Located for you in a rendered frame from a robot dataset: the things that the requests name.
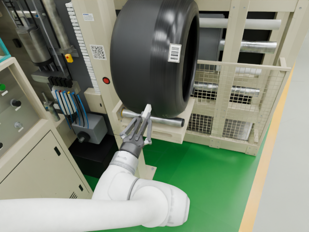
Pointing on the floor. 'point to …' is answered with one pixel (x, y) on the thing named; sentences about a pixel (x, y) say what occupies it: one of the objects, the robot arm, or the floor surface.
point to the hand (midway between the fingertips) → (146, 112)
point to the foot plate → (150, 172)
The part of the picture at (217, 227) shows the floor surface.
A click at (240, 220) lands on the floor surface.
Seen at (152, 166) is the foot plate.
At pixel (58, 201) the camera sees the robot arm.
